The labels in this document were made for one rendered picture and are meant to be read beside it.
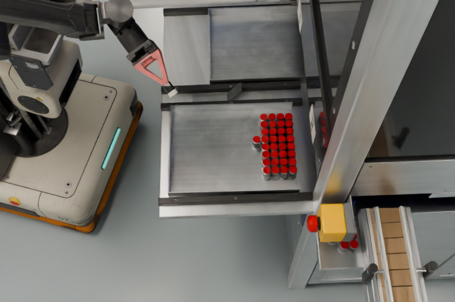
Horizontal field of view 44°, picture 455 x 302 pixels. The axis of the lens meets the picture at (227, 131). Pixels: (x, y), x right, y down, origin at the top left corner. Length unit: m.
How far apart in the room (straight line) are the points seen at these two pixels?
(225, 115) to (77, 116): 0.92
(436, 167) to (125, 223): 1.50
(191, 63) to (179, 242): 0.93
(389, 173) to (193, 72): 0.69
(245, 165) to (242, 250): 0.88
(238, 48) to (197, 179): 0.44
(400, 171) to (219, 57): 0.69
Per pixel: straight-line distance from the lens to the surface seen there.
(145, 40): 1.29
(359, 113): 0.99
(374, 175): 1.26
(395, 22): 0.79
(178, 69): 1.68
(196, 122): 1.58
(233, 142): 1.55
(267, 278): 2.33
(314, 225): 1.33
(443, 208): 1.57
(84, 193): 2.22
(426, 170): 1.28
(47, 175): 2.29
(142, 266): 2.37
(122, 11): 1.22
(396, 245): 1.44
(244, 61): 1.68
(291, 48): 1.72
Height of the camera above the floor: 2.27
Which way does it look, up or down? 62 degrees down
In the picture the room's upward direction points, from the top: 3 degrees counter-clockwise
